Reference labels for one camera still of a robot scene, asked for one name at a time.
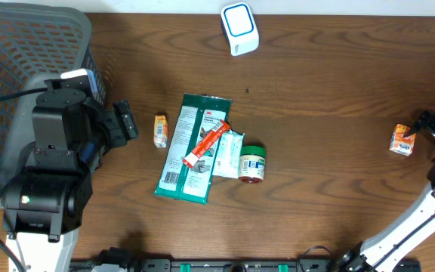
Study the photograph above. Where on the orange small box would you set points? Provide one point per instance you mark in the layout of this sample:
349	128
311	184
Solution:
401	144
160	136

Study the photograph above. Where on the grey plastic shopping basket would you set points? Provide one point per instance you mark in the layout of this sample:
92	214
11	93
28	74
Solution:
37	42

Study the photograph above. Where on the white teal wipes packet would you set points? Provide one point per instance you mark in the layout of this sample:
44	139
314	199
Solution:
227	159

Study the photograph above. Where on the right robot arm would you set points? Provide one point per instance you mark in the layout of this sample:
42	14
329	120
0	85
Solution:
385	250

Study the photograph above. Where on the red white sachet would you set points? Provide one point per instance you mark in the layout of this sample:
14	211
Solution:
206	143

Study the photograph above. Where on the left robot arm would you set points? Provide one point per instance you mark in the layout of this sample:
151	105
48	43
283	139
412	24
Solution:
44	202

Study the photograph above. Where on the white barcode scanner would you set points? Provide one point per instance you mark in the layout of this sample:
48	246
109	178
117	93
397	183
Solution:
239	27

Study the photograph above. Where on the green lid spice jar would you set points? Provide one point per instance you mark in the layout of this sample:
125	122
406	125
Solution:
252	164

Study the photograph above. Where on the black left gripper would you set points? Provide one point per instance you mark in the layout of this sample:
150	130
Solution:
118	123

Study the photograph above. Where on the black mounting rail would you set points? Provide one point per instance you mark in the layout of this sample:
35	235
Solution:
120	260

